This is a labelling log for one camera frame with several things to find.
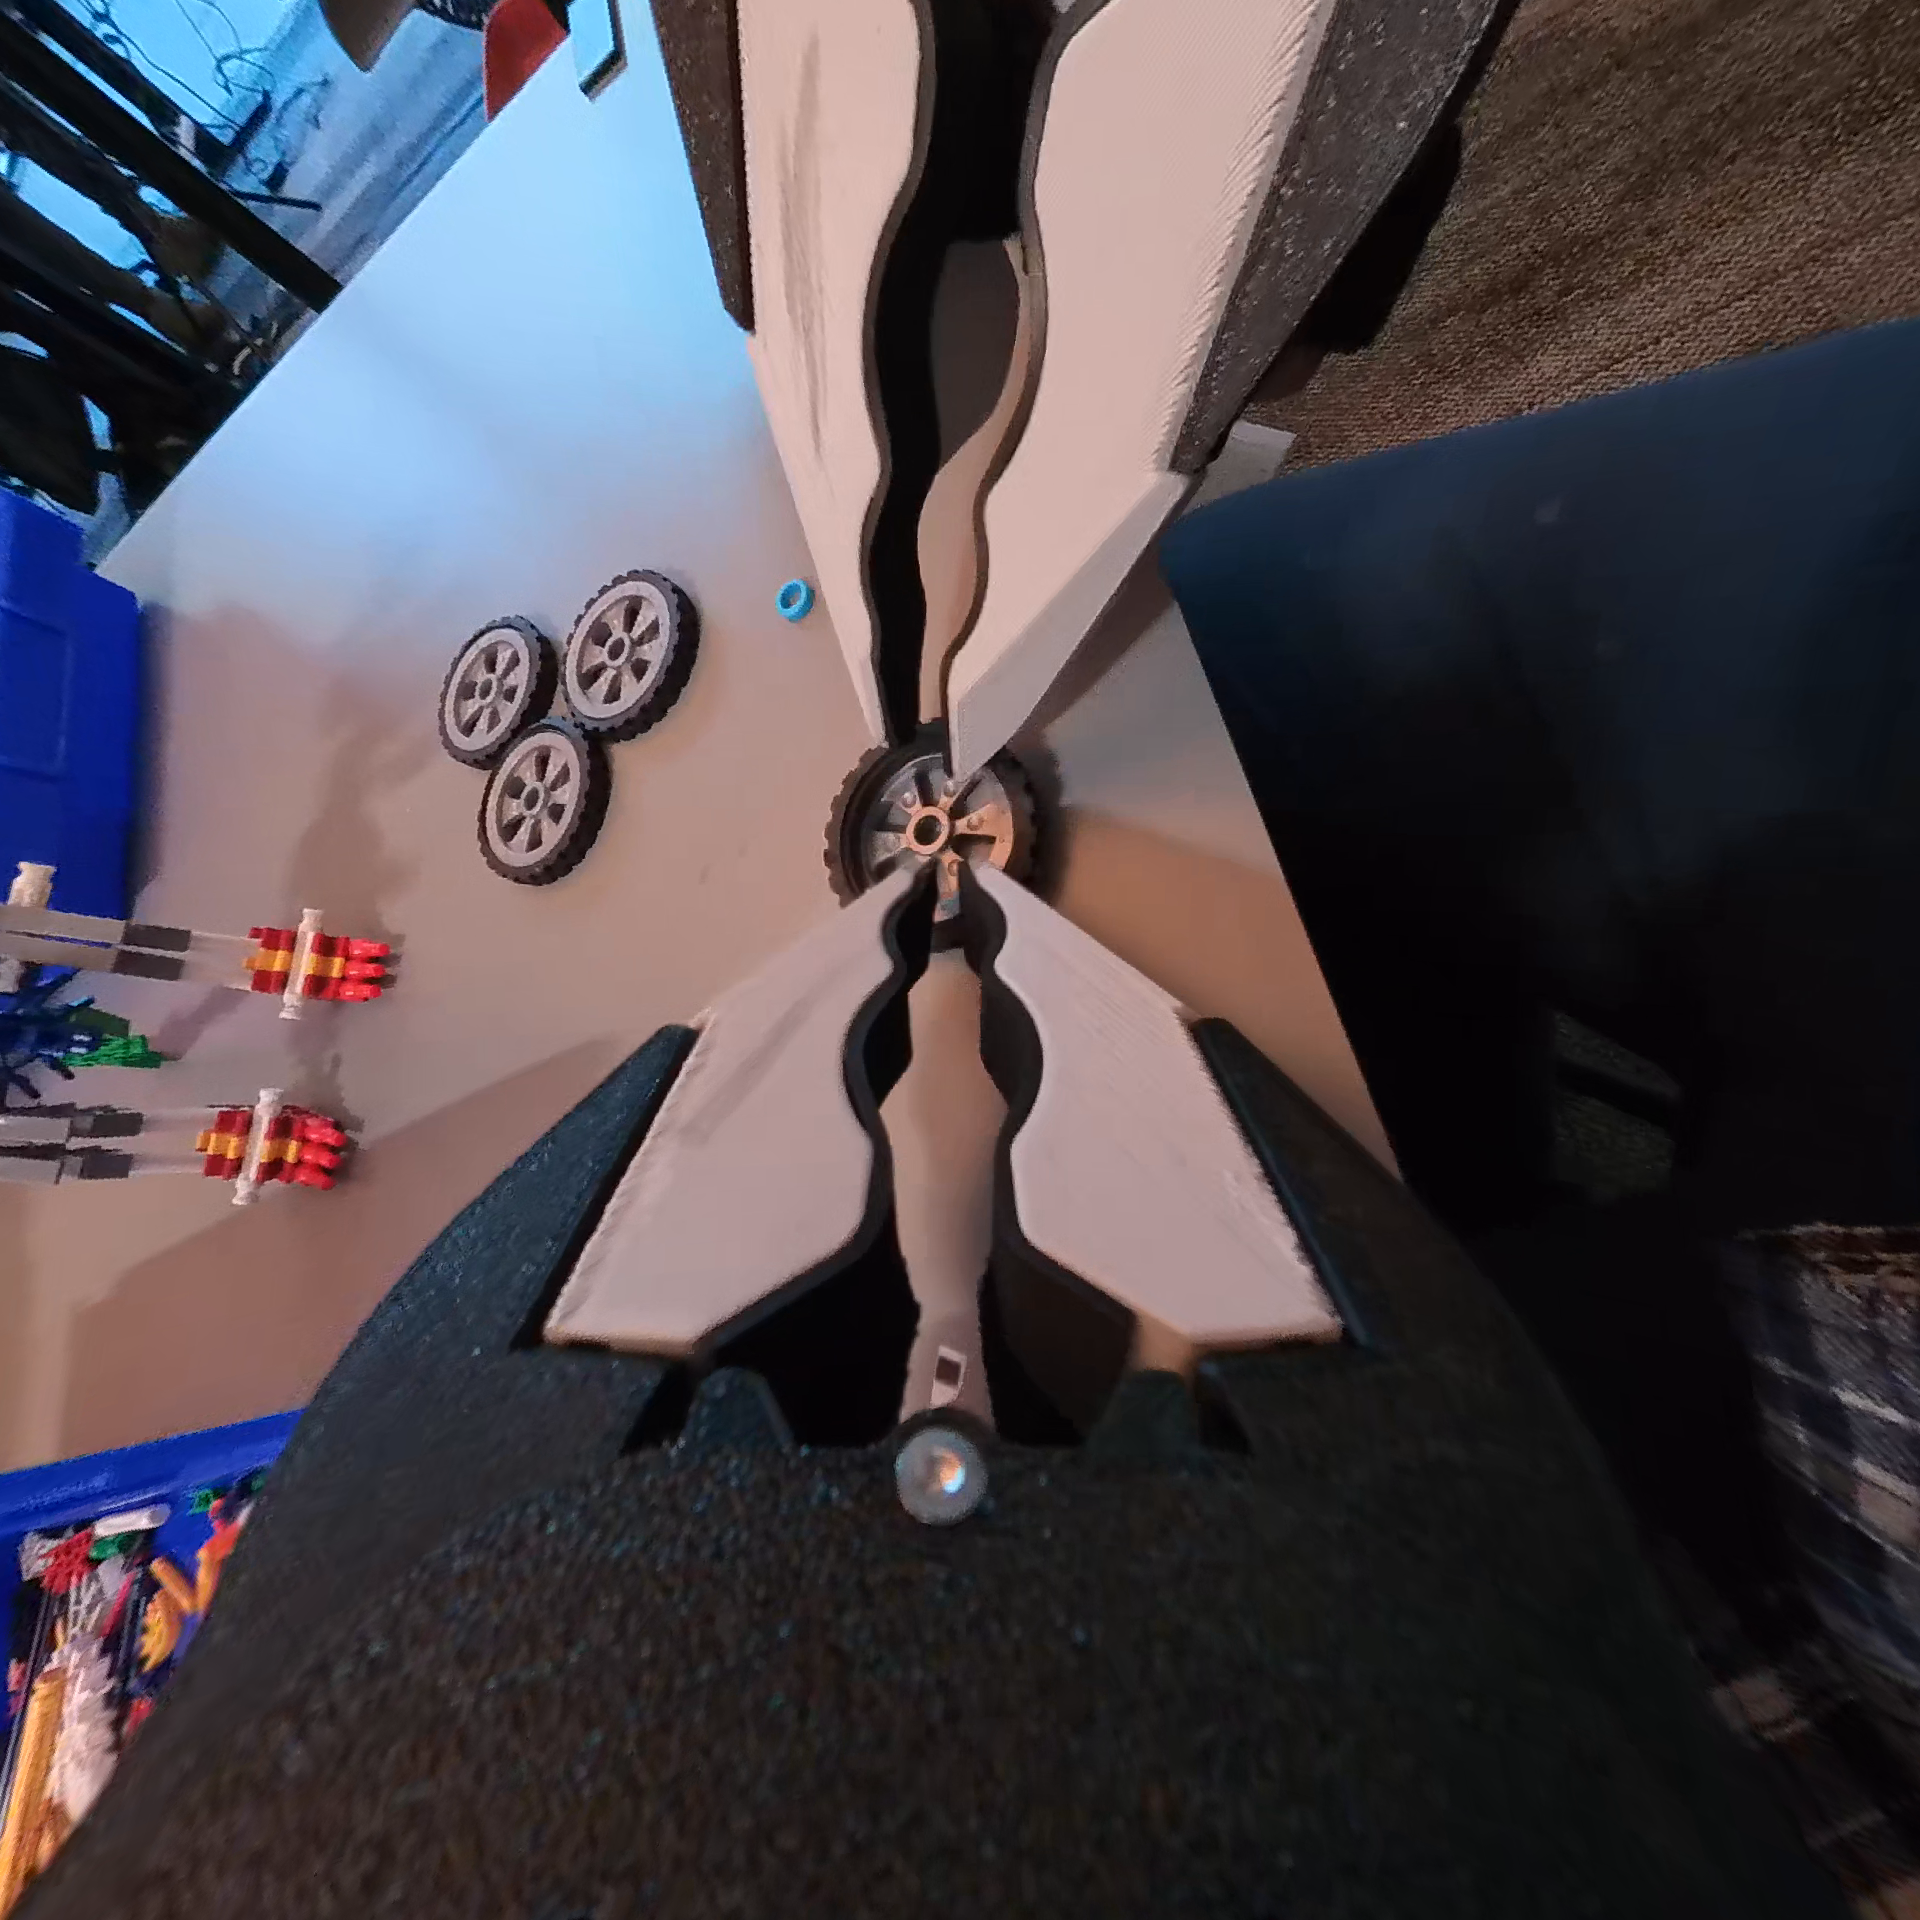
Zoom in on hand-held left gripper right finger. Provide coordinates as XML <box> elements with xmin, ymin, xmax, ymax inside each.
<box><xmin>959</xmin><ymin>867</ymin><xmax>1343</xmax><ymax>1444</ymax></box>

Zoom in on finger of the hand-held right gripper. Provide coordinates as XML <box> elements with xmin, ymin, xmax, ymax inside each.
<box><xmin>736</xmin><ymin>0</ymin><xmax>933</xmax><ymax>743</ymax></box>
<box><xmin>943</xmin><ymin>0</ymin><xmax>1335</xmax><ymax>769</ymax></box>

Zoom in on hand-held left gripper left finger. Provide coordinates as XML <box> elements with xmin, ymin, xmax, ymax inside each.
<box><xmin>537</xmin><ymin>867</ymin><xmax>921</xmax><ymax>1444</ymax></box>

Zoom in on grey toy wheel black tyre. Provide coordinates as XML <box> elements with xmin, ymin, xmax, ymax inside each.
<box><xmin>563</xmin><ymin>572</ymin><xmax>703</xmax><ymax>743</ymax></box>
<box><xmin>823</xmin><ymin>737</ymin><xmax>1061</xmax><ymax>955</ymax></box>
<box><xmin>439</xmin><ymin>617</ymin><xmax>557</xmax><ymax>769</ymax></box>
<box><xmin>474</xmin><ymin>720</ymin><xmax>614</xmax><ymax>885</ymax></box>

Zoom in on red plastic object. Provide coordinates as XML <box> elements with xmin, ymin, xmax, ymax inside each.
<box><xmin>482</xmin><ymin>0</ymin><xmax>576</xmax><ymax>120</ymax></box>

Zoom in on colourful construction toy figure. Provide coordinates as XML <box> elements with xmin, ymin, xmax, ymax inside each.
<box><xmin>0</xmin><ymin>859</ymin><xmax>396</xmax><ymax>1207</ymax></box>

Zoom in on person's dark trousers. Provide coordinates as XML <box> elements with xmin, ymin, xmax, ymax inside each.
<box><xmin>1161</xmin><ymin>321</ymin><xmax>1920</xmax><ymax>1245</ymax></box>

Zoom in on blue plastic bin white tag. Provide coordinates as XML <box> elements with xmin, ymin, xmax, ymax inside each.
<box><xmin>0</xmin><ymin>1411</ymin><xmax>300</xmax><ymax>1920</ymax></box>

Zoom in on black metal rack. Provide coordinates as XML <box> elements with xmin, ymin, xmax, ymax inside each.
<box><xmin>0</xmin><ymin>0</ymin><xmax>348</xmax><ymax>505</ymax></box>

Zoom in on person's plaid shirt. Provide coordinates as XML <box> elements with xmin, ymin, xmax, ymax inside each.
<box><xmin>1710</xmin><ymin>1219</ymin><xmax>1920</xmax><ymax>1920</ymax></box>

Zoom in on pile of colourful construction pieces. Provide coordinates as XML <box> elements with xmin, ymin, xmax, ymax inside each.
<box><xmin>0</xmin><ymin>1475</ymin><xmax>263</xmax><ymax>1907</ymax></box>

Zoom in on plain blue plastic bin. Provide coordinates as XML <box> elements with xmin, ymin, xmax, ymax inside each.
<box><xmin>0</xmin><ymin>487</ymin><xmax>144</xmax><ymax>902</ymax></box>

